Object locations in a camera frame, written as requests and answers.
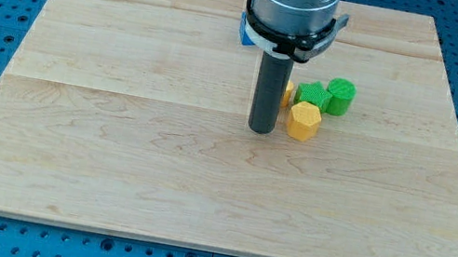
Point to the yellow hexagon block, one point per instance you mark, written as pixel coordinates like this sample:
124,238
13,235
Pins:
303,121

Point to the green star block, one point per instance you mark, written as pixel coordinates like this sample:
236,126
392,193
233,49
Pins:
314,93

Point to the blue block behind arm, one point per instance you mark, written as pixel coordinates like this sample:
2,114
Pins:
243,36

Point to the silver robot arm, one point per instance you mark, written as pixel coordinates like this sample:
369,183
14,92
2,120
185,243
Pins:
296,30

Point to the yellow block behind rod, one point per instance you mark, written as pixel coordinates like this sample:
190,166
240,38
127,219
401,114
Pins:
285,100

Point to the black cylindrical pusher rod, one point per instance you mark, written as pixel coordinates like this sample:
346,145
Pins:
272,82

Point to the light wooden board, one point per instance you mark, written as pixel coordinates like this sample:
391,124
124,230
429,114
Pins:
129,118

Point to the green cylinder block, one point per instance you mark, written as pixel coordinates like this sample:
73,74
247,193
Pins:
343,92

